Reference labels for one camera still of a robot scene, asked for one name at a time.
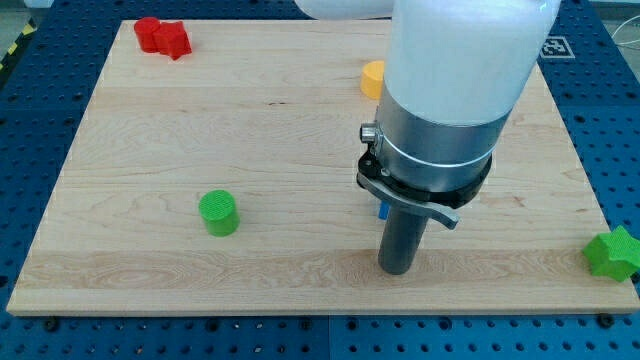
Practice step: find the red star block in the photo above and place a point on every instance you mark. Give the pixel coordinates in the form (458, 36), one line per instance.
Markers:
(171, 39)

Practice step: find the green cylinder block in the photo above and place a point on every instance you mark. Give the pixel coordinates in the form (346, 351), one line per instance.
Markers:
(219, 213)

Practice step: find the red cylinder block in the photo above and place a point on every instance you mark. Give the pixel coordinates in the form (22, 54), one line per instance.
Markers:
(144, 29)

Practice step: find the fiducial marker tag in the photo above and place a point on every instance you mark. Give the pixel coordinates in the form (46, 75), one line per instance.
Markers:
(556, 47)

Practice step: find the blue block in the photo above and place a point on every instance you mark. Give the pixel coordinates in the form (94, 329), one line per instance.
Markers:
(383, 210)

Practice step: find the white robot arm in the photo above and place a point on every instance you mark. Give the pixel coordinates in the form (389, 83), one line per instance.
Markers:
(453, 73)

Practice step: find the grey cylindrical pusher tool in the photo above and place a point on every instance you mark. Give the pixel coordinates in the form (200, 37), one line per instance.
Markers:
(400, 240)

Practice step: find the green star block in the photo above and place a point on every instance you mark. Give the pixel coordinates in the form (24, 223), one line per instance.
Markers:
(614, 254)

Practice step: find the yellow cylinder block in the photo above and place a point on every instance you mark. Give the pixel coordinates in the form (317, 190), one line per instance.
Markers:
(371, 80)

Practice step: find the wooden board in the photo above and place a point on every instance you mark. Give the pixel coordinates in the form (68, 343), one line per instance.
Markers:
(270, 111)

